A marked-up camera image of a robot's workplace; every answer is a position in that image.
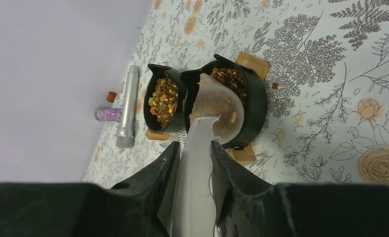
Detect black bowl paw print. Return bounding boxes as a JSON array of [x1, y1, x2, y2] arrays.
[[179, 54, 268, 150]]

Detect wooden bowl stand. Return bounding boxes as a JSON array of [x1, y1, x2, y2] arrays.
[[145, 52, 269, 166]]

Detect black bowl fishbone print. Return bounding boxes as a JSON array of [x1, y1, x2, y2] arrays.
[[143, 64, 187, 133]]

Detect small brown cube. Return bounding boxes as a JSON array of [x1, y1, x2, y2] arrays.
[[106, 91, 117, 103]]

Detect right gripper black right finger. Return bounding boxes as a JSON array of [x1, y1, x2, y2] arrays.
[[211, 141, 389, 237]]

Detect purple glitter microphone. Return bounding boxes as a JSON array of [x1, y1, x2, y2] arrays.
[[94, 108, 122, 121]]

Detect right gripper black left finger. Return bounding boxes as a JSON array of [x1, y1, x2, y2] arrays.
[[0, 141, 180, 237]]

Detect grey microphone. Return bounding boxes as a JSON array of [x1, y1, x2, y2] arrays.
[[116, 65, 140, 149]]

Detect clear plastic scoop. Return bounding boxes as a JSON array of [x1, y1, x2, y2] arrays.
[[170, 73, 245, 237]]

